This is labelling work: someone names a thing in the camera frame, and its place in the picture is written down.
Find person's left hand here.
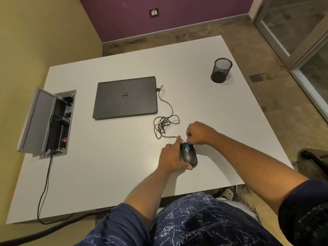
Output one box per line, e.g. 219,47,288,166
157,138,193,175

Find black mouse cable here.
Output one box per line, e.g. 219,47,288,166
153,85,185,144

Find blue patterned shirt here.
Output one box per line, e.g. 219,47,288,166
74,179,328,246

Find thin black power cable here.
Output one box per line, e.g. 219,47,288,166
37,115,75,225

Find person's shoe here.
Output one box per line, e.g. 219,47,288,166
220,186,238,202

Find person's left forearm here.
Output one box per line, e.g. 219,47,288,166
124,167,178,231

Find grey socket box lid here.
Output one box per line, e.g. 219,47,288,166
17,87,56,157

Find black computer mouse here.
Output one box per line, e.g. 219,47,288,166
179,142,198,169

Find grey table socket box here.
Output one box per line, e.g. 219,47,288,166
39,90,77,160

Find black office chair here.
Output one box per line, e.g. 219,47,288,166
297,148,328,183

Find light grey trousers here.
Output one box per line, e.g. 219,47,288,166
215,197,257,221

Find black mesh pen cup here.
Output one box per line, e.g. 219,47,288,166
210,58,233,84

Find glass door with white frame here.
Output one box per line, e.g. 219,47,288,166
252,0,328,122

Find person's right forearm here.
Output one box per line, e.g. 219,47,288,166
215,132,309,215

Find thick black cable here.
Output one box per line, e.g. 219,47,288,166
0,207,114,246

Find dark grey closed laptop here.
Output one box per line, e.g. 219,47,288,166
92,76,158,120

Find person's right hand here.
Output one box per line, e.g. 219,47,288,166
186,121,220,146

